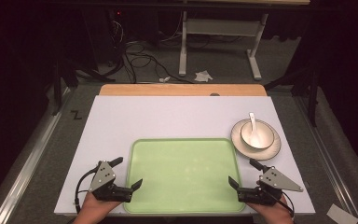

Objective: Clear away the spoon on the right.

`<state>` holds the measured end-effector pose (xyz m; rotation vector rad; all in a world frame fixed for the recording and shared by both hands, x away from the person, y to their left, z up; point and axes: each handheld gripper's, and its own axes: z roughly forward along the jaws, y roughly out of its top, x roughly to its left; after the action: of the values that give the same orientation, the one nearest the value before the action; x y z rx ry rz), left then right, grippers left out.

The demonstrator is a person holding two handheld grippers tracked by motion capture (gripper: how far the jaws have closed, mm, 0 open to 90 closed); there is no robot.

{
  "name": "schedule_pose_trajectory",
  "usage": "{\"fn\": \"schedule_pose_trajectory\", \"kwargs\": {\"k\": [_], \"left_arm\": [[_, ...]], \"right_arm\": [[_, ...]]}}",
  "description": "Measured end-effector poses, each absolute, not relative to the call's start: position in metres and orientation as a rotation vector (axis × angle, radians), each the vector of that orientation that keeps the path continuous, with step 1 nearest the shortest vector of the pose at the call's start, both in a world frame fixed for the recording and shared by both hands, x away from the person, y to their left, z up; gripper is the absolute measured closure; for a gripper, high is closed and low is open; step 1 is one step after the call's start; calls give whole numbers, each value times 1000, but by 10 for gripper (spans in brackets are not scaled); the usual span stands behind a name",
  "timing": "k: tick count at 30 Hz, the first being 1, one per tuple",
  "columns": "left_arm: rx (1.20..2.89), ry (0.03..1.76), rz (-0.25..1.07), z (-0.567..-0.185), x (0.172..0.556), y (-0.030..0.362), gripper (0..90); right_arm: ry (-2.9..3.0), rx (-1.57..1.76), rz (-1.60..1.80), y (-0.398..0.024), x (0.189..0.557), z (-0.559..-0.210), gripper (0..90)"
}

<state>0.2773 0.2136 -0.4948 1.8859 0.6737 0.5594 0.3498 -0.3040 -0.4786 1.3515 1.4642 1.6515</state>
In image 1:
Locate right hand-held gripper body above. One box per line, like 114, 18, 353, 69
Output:
236, 165, 304, 206

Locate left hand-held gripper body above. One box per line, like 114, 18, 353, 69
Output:
88, 160, 134, 203

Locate white ceramic plate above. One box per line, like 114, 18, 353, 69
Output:
229, 118, 282, 161

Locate white ceramic bowl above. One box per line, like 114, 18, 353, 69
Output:
240, 119, 276, 150

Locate white ceramic spoon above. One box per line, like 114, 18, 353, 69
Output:
248, 112, 262, 145

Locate light green plastic tray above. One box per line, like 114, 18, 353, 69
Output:
123, 137, 247, 215

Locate person's right hand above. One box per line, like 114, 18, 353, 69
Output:
246, 195, 295, 224

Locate person's left hand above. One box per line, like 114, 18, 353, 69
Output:
72, 191, 123, 224

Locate white table board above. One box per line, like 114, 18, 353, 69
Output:
53, 94, 317, 217

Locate white paper piece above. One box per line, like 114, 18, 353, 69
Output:
325, 203, 358, 224

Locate black metal stand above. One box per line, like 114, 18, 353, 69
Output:
50, 58, 107, 117
263, 61, 322, 128

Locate wooden table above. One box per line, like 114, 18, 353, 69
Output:
99, 83, 268, 97

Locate large crumpled white tissue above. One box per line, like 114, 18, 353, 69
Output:
194, 69, 214, 83

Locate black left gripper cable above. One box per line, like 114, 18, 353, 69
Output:
74, 168, 100, 215

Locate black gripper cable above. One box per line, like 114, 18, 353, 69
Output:
74, 168, 100, 215
269, 189, 296, 218

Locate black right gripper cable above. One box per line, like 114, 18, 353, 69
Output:
269, 189, 296, 218

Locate aluminium floor rail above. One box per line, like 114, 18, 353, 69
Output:
294, 95, 358, 224
0, 86, 73, 224

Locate black floor cables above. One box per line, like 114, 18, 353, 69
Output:
105, 18, 195, 85

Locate white metal desk frame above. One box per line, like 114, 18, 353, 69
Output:
178, 9, 270, 81

